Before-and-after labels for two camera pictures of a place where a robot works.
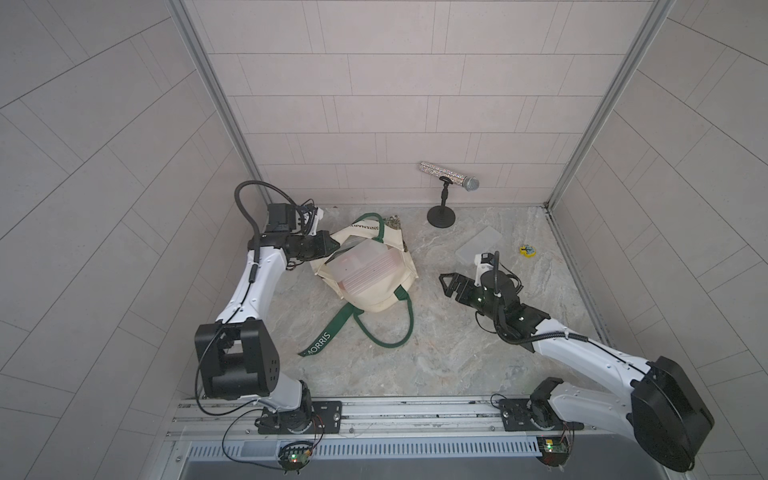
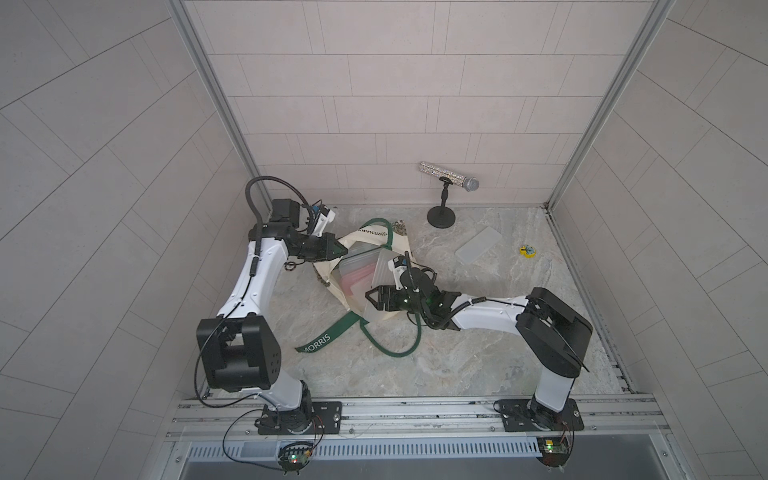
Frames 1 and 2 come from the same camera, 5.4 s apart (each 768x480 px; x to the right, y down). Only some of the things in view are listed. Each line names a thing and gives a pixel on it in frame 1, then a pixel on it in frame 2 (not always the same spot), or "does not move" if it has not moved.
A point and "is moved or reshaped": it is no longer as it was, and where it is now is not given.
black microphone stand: x=442 y=216 does not move
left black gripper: x=319 y=249 does not move
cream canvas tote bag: x=368 y=271 is moved or reshaped
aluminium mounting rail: x=447 y=421 does not move
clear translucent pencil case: x=484 y=242 does not move
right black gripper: x=458 y=282 to x=390 y=301
